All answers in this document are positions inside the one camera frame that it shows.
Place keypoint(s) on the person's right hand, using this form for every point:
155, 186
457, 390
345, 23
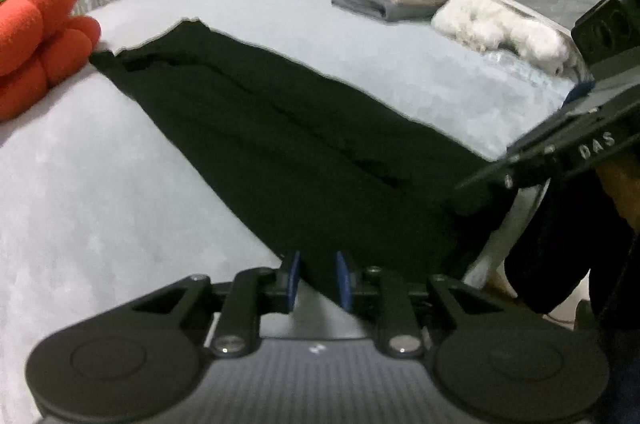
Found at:
620, 186

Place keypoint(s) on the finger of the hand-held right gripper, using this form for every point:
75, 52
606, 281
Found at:
515, 179
545, 136

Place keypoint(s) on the person's dark clothing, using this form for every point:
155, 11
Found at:
550, 264

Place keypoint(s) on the black shirt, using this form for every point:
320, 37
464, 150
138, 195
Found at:
280, 128

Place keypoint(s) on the white fluffy plush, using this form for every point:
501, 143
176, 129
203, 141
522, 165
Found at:
500, 23

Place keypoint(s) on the clear plastic package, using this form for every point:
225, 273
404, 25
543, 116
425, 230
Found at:
530, 73

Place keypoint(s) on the orange pumpkin plush pillow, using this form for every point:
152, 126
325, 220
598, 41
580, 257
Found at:
35, 38

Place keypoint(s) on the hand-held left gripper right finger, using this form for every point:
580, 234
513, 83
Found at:
342, 276

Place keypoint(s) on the folded grey garment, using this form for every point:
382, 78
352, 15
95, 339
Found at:
370, 6

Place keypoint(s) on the grey bed sheet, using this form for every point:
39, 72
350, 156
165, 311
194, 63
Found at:
100, 184

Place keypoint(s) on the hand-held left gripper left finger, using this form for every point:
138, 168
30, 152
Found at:
292, 274

